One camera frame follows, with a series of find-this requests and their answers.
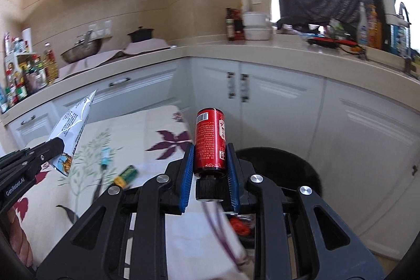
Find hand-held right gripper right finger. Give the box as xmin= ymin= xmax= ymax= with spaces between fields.
xmin=226 ymin=142 xmax=384 ymax=280

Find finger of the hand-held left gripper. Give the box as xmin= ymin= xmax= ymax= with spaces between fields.
xmin=0 ymin=136 xmax=65 ymax=189

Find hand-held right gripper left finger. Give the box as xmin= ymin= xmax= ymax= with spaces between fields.
xmin=36 ymin=143 xmax=195 ymax=280

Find white snack packet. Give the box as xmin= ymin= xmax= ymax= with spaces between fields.
xmin=49 ymin=89 xmax=97 ymax=176

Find red bottle with black cap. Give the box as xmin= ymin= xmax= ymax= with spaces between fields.
xmin=193 ymin=108 xmax=228 ymax=202

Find black trash bin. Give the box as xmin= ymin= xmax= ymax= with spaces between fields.
xmin=226 ymin=147 xmax=324 ymax=249

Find red plastic bag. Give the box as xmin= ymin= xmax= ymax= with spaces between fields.
xmin=229 ymin=216 xmax=255 ymax=236

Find person's left hand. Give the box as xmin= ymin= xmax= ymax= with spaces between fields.
xmin=0 ymin=206 xmax=33 ymax=267

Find white side cabinet door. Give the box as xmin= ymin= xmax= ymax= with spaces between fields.
xmin=7 ymin=103 xmax=60 ymax=149

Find light blue tube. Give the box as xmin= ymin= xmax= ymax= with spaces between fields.
xmin=100 ymin=147 xmax=112 ymax=169

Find green bottle with yellow band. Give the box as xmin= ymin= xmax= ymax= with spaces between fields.
xmin=113 ymin=165 xmax=138 ymax=189

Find floral tablecloth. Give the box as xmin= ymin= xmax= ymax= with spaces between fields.
xmin=13 ymin=104 xmax=250 ymax=280

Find group of condiment bottles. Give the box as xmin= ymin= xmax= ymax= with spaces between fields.
xmin=0 ymin=32 xmax=60 ymax=113

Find white narrow cabinet door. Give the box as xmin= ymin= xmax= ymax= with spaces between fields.
xmin=190 ymin=59 xmax=242 ymax=149

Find white wide drawer front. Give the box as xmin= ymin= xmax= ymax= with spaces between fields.
xmin=52 ymin=60 xmax=191 ymax=136

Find steel wok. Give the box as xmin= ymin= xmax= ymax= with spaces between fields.
xmin=61 ymin=31 xmax=103 ymax=63

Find pale pink stove cover cloth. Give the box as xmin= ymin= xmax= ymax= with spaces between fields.
xmin=57 ymin=37 xmax=173 ymax=80

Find white carton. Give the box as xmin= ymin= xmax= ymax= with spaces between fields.
xmin=21 ymin=27 xmax=33 ymax=52

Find beige kitchen countertop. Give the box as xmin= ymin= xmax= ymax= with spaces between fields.
xmin=0 ymin=39 xmax=420 ymax=126

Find white large cabinet door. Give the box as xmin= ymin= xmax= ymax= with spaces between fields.
xmin=310 ymin=80 xmax=420 ymax=257

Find white lidded container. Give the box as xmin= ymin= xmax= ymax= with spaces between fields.
xmin=243 ymin=25 xmax=273 ymax=40
xmin=243 ymin=12 xmax=270 ymax=27

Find black cooking pot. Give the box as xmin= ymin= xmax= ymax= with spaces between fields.
xmin=127 ymin=26 xmax=155 ymax=44

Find dark glass bottle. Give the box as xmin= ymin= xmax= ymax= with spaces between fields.
xmin=226 ymin=7 xmax=235 ymax=41

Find dark sauce bottles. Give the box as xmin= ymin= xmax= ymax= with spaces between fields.
xmin=234 ymin=8 xmax=245 ymax=39

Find red and black flat object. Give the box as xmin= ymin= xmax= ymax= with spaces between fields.
xmin=307 ymin=35 xmax=358 ymax=49

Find white spray bottle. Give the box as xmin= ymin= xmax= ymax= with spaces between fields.
xmin=357 ymin=2 xmax=369 ymax=46

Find orange detergent bottle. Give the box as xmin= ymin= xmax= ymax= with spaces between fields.
xmin=367 ymin=4 xmax=383 ymax=49

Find blue packet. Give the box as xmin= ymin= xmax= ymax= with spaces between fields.
xmin=392 ymin=22 xmax=411 ymax=57

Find chrome faucet with white filter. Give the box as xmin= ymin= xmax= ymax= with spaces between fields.
xmin=382 ymin=0 xmax=412 ymax=38

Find white wall switch panel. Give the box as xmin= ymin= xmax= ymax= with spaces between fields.
xmin=88 ymin=20 xmax=112 ymax=38

